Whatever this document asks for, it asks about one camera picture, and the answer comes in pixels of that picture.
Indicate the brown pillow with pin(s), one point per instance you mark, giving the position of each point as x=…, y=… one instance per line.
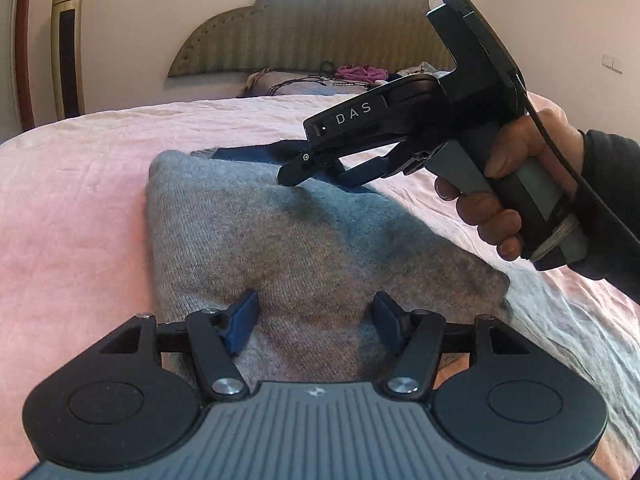
x=260, y=82

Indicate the white wall switch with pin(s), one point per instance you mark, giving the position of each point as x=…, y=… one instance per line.
x=612, y=62

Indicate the brown wooden door frame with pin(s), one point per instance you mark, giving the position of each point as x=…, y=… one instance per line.
x=22, y=60

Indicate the olive padded headboard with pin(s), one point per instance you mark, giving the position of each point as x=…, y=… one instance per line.
x=310, y=25

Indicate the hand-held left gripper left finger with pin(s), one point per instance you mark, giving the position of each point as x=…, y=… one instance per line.
x=242, y=320

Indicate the pink purple cloth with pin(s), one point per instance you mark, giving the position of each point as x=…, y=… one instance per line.
x=357, y=72

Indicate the gold tower air conditioner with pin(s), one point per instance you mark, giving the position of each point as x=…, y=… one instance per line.
x=67, y=60

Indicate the pink blanket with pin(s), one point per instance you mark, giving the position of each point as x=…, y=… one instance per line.
x=65, y=210

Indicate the grey knitted sweater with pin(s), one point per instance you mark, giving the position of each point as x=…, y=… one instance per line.
x=310, y=250

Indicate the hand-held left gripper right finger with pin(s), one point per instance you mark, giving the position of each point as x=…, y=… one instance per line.
x=390, y=317

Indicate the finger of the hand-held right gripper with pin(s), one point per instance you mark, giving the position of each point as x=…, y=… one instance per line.
x=295, y=171
x=362, y=174

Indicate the person's right hand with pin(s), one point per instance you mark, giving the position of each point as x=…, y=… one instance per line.
x=512, y=152

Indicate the person's right forearm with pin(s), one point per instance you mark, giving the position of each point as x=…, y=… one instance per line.
x=615, y=170

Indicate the white cloth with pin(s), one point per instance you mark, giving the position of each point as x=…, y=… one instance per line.
x=425, y=69

